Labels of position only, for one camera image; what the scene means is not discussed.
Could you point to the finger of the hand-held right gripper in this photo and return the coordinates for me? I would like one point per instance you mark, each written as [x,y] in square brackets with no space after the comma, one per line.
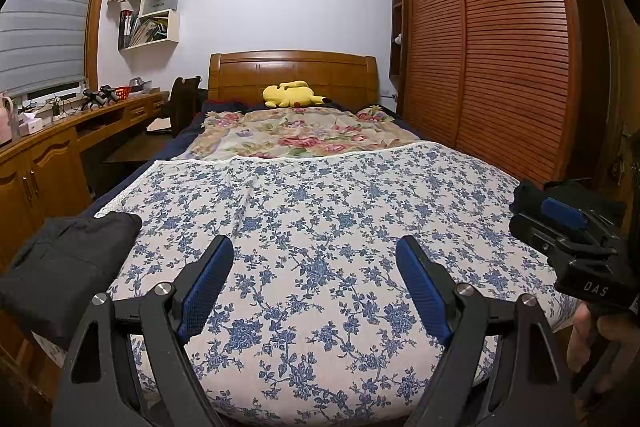
[535,232]
[562,212]

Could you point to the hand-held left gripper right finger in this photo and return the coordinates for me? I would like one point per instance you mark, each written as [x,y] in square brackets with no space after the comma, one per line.
[422,287]

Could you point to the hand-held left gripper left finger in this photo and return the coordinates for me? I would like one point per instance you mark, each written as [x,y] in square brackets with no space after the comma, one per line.
[205,287]

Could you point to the folded dark grey clothes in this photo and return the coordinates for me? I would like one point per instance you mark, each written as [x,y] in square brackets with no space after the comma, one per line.
[65,267]

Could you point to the person's right hand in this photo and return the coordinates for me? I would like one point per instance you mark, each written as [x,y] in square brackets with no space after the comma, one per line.
[615,337]

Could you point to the wooden door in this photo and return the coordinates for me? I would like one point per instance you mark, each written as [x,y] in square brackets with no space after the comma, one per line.
[620,107]

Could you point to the blue floral bed sheet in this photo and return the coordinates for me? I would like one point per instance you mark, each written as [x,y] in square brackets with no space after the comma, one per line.
[310,207]

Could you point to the wooden slatted wardrobe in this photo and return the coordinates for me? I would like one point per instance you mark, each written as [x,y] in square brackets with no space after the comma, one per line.
[500,57]

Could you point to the dark desk chair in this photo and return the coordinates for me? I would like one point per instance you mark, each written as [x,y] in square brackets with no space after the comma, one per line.
[182,107]

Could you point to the pink floral blanket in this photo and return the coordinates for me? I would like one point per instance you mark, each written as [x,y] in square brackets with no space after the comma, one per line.
[300,132]

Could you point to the wooden desk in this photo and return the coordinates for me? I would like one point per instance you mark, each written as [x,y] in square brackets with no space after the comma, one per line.
[50,162]

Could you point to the red basket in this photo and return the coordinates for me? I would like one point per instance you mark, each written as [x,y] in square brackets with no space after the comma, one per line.
[122,93]

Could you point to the yellow plush toy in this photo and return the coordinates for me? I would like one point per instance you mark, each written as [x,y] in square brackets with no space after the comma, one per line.
[292,94]

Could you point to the grey metal object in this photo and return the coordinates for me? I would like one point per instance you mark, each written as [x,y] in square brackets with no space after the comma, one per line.
[139,84]

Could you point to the wooden headboard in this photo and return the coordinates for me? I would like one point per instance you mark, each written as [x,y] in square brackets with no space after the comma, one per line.
[240,74]

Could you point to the black tools on desk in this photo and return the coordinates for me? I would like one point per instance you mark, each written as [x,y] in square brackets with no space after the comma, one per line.
[100,97]

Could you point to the small white box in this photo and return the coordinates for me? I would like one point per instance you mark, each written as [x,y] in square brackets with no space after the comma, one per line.
[30,126]

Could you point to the pink thermos jug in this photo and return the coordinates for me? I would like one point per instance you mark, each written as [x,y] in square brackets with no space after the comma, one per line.
[5,119]

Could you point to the row of books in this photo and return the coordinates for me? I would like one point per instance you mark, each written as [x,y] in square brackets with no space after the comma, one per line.
[142,32]

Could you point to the white paper bag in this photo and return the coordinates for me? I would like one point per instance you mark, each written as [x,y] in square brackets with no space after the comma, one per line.
[159,1]

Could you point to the grey window roller blind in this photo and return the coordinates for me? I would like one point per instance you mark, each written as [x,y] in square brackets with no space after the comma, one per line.
[45,17]

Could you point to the white wall shelf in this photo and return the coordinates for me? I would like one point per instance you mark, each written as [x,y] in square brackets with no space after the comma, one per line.
[172,29]

